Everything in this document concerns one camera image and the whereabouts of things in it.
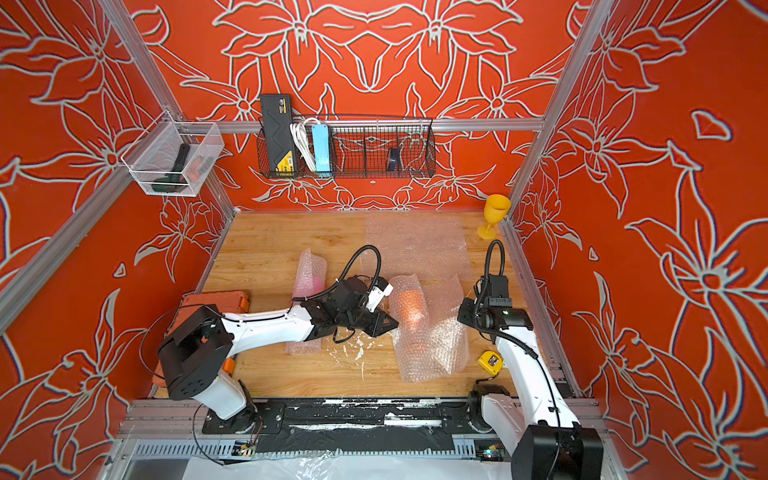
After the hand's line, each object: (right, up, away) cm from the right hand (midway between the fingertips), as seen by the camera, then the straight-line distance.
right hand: (461, 310), depth 82 cm
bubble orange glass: (-8, -8, +1) cm, 12 cm away
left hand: (-18, -3, -4) cm, 18 cm away
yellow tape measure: (+8, -14, -2) cm, 16 cm away
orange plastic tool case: (-70, +1, +7) cm, 71 cm away
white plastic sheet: (-34, -33, -15) cm, 49 cm away
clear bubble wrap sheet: (-4, +17, +25) cm, 31 cm away
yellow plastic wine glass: (+17, +30, +18) cm, 39 cm away
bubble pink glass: (-45, +7, +7) cm, 46 cm away
